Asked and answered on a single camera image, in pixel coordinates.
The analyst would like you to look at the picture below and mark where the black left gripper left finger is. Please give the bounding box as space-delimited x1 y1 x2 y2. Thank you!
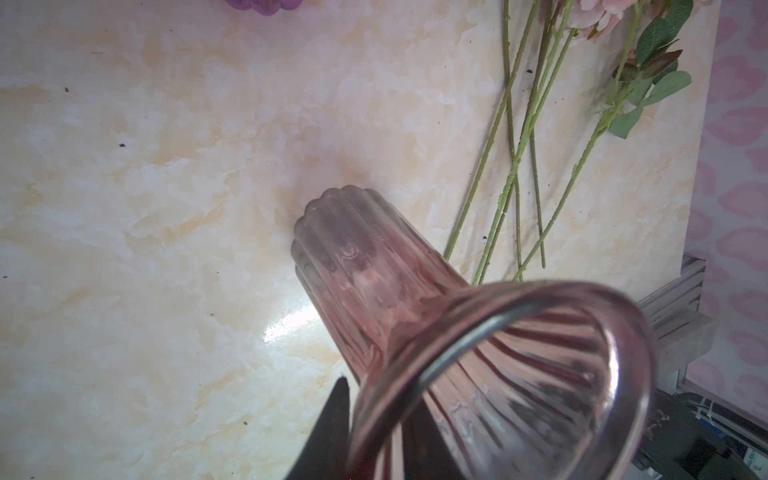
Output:
285 377 350 480

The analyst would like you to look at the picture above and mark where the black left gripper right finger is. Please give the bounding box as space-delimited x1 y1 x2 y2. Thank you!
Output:
401 401 465 480

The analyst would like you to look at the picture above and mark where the dark red glass vase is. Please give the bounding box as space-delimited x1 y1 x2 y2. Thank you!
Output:
291 185 656 479

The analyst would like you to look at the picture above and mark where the pink peony stem pile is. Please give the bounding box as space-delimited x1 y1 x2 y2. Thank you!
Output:
442 0 697 286

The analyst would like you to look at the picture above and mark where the purple gradient glass vase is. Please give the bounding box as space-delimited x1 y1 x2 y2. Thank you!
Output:
226 0 303 16

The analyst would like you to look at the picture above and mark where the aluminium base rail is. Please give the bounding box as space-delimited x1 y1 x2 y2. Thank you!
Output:
638 254 716 394

